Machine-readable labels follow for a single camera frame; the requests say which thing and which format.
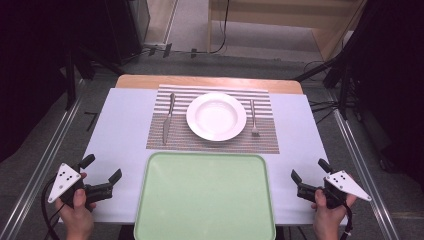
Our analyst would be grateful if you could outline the black hanging cable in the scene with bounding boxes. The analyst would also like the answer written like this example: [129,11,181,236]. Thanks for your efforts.
[209,0,231,55]

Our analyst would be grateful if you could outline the person's right hand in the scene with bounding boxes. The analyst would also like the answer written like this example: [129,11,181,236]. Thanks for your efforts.
[311,188,358,234]

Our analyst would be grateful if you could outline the person's left hand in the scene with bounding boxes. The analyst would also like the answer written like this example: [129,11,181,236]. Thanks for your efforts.
[54,187,97,234]

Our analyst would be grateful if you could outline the dark curtain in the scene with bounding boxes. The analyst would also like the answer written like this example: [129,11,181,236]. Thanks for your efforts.
[346,0,424,188]
[0,0,111,164]

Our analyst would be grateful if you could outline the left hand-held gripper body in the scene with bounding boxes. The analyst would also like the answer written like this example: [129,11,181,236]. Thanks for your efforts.
[47,162,115,212]

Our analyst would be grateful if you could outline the black cabinet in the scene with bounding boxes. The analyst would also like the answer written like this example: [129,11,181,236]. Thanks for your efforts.
[104,0,151,66]

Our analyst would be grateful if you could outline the silver fork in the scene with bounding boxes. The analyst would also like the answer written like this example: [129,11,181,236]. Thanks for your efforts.
[249,99,261,138]

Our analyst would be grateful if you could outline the hand-held gripper cable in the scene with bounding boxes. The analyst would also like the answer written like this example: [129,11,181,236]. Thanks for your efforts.
[40,178,68,240]
[339,203,354,240]

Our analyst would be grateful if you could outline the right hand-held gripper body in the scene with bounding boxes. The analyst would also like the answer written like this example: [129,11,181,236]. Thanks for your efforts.
[296,170,373,210]

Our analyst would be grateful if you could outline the black metal stand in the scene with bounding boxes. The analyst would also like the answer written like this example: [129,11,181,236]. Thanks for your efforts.
[64,46,124,111]
[294,0,371,121]

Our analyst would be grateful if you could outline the silver knife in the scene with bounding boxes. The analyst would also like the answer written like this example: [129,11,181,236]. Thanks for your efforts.
[162,92,176,146]

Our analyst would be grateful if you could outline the left hand-held gripper cable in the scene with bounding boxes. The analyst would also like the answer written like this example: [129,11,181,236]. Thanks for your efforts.
[40,178,68,240]

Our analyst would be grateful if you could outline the green tray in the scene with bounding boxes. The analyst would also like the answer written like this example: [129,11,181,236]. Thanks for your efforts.
[133,151,277,240]

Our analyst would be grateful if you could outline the right hand-held gripper cable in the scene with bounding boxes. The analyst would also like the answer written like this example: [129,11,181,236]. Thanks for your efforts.
[339,203,354,240]

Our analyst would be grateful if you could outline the striped placemat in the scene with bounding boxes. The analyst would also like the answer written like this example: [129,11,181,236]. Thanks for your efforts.
[145,84,281,155]

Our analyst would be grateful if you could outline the white table cover sheet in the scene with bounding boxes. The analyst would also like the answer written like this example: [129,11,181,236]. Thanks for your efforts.
[58,87,350,226]

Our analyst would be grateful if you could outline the black floor cables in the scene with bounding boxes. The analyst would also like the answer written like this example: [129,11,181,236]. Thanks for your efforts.
[308,99,341,125]

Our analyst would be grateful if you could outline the white plate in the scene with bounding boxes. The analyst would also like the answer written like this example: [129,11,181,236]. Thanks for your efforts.
[185,92,248,142]

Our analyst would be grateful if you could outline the metal floor rail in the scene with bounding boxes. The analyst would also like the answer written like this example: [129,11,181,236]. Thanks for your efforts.
[328,89,401,240]
[0,96,84,240]

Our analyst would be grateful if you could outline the wooden shelf unit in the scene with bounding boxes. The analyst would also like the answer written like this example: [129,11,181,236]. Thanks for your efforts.
[207,0,368,63]

